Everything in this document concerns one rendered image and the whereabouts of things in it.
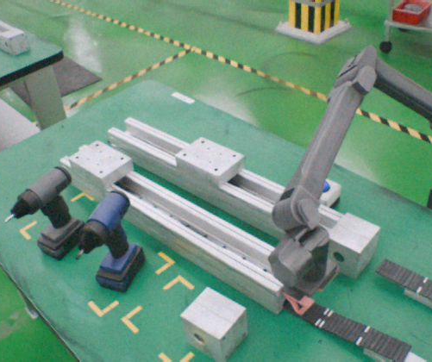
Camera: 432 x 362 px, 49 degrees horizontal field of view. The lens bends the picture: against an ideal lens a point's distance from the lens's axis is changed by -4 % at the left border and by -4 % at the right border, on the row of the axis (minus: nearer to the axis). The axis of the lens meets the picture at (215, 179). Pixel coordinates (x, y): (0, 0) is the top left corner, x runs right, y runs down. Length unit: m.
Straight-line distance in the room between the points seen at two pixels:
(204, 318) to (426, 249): 0.60
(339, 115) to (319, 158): 0.13
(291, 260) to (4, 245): 0.84
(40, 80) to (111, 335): 1.73
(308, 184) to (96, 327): 0.57
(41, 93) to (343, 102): 1.85
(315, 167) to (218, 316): 0.35
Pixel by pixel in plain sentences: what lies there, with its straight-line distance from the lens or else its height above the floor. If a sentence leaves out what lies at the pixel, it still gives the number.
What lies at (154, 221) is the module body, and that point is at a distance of 1.25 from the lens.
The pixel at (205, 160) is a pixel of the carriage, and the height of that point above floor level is 0.90.
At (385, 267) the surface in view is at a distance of 1.19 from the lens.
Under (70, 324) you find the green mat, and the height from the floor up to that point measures 0.78.
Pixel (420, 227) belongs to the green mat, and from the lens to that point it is 1.35.
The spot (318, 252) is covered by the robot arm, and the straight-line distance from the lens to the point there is 0.94.
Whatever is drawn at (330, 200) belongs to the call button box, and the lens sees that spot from 1.32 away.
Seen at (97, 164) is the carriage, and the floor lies 0.91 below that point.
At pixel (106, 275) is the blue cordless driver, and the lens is 1.18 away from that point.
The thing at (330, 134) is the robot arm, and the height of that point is 1.12.
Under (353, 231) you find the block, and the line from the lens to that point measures 1.17.
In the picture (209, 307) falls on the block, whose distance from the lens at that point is 1.02.
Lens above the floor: 1.69
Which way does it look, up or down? 39 degrees down
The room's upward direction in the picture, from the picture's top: 6 degrees counter-clockwise
